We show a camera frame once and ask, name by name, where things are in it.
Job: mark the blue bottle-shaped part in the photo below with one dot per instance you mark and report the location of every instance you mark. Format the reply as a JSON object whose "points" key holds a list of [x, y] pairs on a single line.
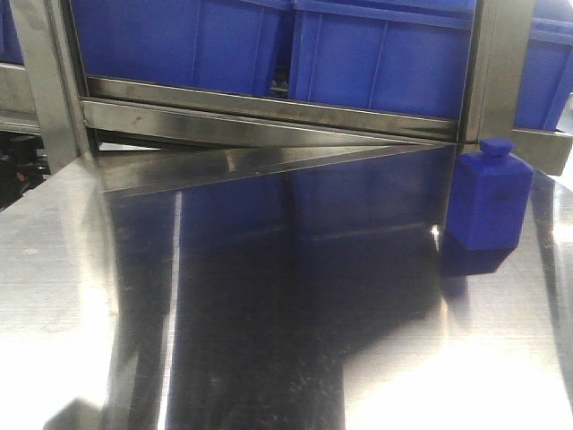
{"points": [[488, 197]]}

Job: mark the blue bin left on rack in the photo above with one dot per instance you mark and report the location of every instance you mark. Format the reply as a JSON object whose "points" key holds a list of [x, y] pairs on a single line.
{"points": [[229, 46]]}

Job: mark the blue bin centre on rack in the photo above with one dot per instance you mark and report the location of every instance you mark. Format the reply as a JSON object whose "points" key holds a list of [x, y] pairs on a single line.
{"points": [[406, 57]]}

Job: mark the blue bin on rack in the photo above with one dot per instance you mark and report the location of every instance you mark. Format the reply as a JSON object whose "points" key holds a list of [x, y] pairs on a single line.
{"points": [[229, 46], [547, 75], [406, 57]]}

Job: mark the blue bin right on rack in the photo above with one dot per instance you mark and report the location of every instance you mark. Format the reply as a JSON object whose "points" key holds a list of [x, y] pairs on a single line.
{"points": [[547, 75]]}

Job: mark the stainless steel shelf rack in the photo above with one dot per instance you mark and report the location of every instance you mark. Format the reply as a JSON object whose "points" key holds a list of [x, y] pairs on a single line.
{"points": [[51, 95]]}

